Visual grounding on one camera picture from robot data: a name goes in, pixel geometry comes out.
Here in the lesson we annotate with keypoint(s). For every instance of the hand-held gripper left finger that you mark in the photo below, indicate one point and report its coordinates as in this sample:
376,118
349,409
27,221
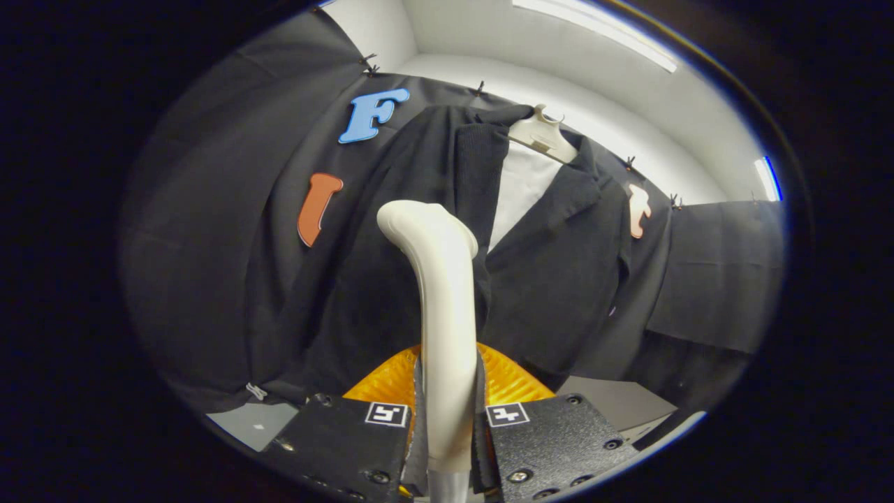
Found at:
421,447

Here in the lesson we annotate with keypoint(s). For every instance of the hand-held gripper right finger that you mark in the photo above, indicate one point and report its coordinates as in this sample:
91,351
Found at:
482,440

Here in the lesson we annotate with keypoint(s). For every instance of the white garment steamer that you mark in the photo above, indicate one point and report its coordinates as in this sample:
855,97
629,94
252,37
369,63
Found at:
447,314

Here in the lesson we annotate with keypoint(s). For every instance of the black suit jacket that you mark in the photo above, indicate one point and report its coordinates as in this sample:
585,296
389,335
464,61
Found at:
559,279

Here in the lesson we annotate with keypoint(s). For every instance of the white shirt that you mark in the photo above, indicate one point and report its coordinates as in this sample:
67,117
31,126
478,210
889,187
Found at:
520,188

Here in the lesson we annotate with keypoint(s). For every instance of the white clothes hanger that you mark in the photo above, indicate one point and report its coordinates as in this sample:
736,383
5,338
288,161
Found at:
541,133

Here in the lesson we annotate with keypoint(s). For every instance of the grey cabinet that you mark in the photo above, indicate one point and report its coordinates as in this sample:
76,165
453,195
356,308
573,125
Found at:
614,405

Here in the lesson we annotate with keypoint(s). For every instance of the black backdrop cloth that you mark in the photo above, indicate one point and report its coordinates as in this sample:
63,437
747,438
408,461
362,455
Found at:
209,244

